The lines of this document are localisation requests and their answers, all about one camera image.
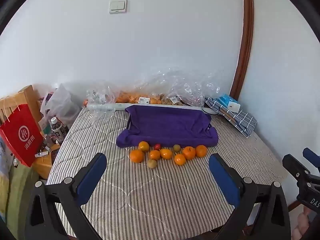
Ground purple towel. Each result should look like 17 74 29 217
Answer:
116 104 219 148

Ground wooden chair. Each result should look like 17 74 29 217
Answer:
0 85 42 125

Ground long white tube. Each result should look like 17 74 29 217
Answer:
87 102 203 112

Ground brown wooden door frame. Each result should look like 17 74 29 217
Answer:
229 0 254 100

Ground blue checked cloth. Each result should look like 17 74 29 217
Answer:
204 97 258 138

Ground striped grey bed quilt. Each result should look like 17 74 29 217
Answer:
46 106 288 240

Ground packet of brown fruits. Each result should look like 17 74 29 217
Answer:
162 94 187 106

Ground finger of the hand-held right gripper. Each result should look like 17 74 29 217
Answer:
282 154 313 188
302 147 320 173

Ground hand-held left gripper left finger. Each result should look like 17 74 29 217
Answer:
24 152 108 240

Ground dark tea bottle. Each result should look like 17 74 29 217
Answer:
50 117 66 143

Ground person's right hand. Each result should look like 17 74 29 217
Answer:
291 205 316 240

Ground red paper bag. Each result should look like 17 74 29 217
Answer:
0 104 44 168

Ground wooden nightstand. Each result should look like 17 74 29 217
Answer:
32 140 61 180

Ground white plastic bag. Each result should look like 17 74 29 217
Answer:
40 83 82 128

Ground large orange mandarin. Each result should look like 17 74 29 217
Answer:
129 149 145 163

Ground large clear plastic bag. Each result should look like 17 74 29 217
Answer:
140 66 225 107

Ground clear bag of mandarins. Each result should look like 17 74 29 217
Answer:
114 87 165 105

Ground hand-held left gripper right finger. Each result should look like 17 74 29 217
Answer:
209 153 292 240

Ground blue tissue pack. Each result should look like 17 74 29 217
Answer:
217 94 241 112

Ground white light switch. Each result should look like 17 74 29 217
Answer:
109 0 127 14

